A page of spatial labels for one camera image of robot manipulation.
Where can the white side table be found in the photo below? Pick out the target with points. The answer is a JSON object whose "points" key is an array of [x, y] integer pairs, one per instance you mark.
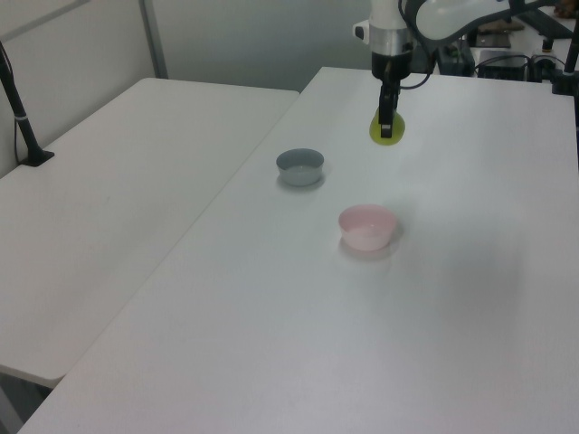
{"points": [[113, 181]]}

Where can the green pear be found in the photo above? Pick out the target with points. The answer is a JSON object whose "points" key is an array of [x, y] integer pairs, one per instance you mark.
{"points": [[398, 133]]}

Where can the grey plastic bowl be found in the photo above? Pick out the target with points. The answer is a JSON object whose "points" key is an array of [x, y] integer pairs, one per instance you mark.
{"points": [[298, 177]]}

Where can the black electronics box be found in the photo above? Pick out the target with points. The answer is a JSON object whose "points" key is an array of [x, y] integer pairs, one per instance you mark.
{"points": [[502, 70]]}

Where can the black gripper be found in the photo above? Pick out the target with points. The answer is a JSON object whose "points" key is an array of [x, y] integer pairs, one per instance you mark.
{"points": [[391, 65]]}

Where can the pink plastic bowl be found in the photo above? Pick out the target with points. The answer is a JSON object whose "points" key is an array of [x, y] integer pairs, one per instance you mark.
{"points": [[364, 239]]}

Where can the black camera stand pole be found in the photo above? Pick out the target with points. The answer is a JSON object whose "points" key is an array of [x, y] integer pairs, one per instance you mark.
{"points": [[22, 131]]}

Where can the black keyboard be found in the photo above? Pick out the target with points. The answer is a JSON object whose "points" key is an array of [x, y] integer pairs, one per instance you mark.
{"points": [[543, 20]]}

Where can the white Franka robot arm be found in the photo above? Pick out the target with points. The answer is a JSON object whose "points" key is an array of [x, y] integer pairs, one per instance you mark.
{"points": [[389, 18]]}

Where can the grey metal partition post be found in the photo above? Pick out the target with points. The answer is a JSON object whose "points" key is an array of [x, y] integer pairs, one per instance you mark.
{"points": [[154, 40]]}

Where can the black monitor stand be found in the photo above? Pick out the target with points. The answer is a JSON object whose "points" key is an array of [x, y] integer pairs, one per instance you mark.
{"points": [[493, 41]]}

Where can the black clamp stand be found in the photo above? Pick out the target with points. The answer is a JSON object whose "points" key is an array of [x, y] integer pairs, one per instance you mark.
{"points": [[561, 81]]}

